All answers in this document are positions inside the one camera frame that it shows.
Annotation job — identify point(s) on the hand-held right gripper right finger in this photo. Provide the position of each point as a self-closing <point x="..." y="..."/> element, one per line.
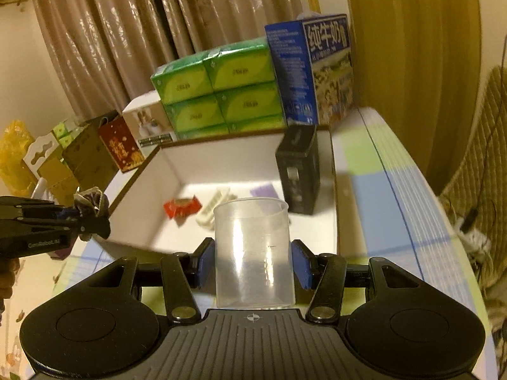
<point x="301" y="263"/>

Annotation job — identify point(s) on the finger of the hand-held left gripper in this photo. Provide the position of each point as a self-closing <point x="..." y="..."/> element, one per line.
<point x="47" y="210"/>
<point x="85" y="228"/>

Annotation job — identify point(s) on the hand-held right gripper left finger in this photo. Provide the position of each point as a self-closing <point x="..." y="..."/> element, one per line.
<point x="206" y="262"/>

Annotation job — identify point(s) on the dark fabric scrunchie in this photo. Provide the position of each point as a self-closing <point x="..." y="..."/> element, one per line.
<point x="92" y="201"/>

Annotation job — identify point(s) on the clear plastic cup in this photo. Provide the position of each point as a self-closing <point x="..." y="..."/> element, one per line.
<point x="253" y="253"/>

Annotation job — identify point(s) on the white hair clip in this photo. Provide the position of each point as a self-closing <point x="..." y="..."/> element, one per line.
<point x="214" y="204"/>

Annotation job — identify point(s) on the red snack packet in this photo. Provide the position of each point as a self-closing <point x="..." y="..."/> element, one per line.
<point x="182" y="208"/>

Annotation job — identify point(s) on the black product box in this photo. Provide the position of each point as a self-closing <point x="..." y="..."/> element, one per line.
<point x="298" y="170"/>

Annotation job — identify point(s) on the brown cardboard storage box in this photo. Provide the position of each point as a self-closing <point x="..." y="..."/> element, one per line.
<point x="190" y="170"/>

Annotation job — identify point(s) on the desktop with plaid tablecloth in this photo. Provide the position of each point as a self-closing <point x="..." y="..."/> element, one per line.
<point x="368" y="190"/>

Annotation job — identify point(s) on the person's left hand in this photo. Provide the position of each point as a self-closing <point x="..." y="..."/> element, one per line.
<point x="6" y="281"/>

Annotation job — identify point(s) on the small brown cardboard box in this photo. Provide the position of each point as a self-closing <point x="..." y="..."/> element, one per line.
<point x="59" y="182"/>

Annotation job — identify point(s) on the white cardboard hanger box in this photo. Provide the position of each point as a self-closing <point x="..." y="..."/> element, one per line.
<point x="39" y="150"/>

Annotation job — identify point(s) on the yellow plastic bag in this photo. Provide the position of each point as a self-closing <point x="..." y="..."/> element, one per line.
<point x="14" y="158"/>

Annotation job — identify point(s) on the tall brown cardboard box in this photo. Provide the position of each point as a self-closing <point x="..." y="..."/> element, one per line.
<point x="87" y="154"/>

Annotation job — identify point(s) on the small green tissue packs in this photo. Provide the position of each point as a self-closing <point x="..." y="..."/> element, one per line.
<point x="67" y="130"/>

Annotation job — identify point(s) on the red gift packet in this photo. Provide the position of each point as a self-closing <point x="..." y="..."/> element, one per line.
<point x="122" y="146"/>

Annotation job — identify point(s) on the white picture product box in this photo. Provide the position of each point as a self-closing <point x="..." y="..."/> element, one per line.
<point x="148" y="120"/>

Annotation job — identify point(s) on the white power strip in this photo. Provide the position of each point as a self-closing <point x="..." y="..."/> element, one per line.
<point x="471" y="239"/>

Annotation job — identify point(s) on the stack of green tissue packs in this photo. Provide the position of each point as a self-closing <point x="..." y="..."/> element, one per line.
<point x="218" y="83"/>

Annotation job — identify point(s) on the blue milk carton box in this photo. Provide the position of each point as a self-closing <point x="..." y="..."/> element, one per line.
<point x="309" y="71"/>

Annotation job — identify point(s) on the beige curtain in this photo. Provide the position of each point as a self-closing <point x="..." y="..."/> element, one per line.
<point x="138" y="27"/>

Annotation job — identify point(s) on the chair with quilted cover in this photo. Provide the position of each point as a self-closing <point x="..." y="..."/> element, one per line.
<point x="479" y="138"/>

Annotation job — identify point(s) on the wooden cabinet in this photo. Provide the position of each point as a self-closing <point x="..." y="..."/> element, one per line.
<point x="412" y="47"/>

